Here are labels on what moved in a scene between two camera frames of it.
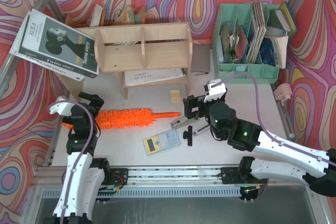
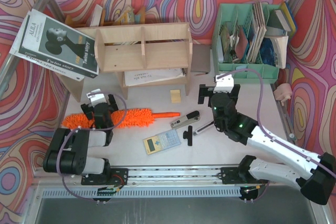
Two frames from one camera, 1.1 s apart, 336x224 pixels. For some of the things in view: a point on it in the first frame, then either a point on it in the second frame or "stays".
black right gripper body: [192, 106] -> [203, 91]
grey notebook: [200, 58] stays
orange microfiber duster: [126, 119] stays
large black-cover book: [56, 45] stays
